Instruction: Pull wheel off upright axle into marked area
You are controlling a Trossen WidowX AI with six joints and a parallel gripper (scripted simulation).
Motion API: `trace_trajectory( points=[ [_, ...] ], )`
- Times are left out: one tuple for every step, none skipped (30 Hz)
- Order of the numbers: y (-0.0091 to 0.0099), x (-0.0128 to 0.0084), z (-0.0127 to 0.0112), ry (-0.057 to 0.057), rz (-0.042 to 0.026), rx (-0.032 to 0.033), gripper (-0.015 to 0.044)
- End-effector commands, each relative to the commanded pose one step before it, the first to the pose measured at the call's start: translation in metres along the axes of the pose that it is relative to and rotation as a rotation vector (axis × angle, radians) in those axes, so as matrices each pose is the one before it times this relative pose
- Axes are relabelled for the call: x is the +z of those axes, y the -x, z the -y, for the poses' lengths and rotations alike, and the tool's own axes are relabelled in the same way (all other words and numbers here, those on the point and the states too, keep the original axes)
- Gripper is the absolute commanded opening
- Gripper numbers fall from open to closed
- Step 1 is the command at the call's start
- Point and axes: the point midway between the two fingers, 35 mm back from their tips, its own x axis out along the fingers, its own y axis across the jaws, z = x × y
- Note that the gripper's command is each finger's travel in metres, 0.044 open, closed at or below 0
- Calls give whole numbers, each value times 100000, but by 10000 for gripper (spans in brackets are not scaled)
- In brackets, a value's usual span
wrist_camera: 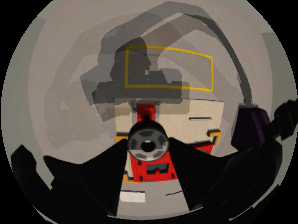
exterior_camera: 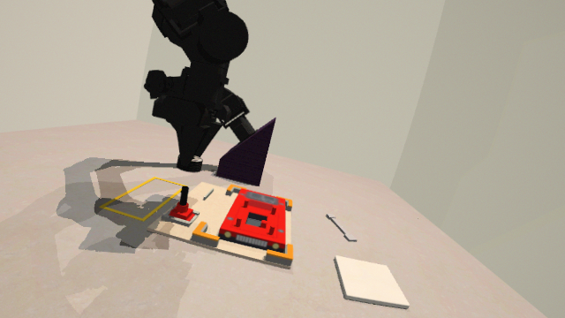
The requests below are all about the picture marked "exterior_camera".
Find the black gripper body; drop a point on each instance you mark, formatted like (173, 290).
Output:
(202, 99)

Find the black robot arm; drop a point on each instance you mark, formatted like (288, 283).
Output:
(208, 33)

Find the black tyre with grey wheel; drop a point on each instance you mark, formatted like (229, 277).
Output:
(194, 166)

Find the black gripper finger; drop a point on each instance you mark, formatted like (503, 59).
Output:
(189, 139)
(215, 127)

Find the red toy car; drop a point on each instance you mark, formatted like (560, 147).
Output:
(257, 220)

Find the cream flat square tile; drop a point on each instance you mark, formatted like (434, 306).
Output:
(369, 282)

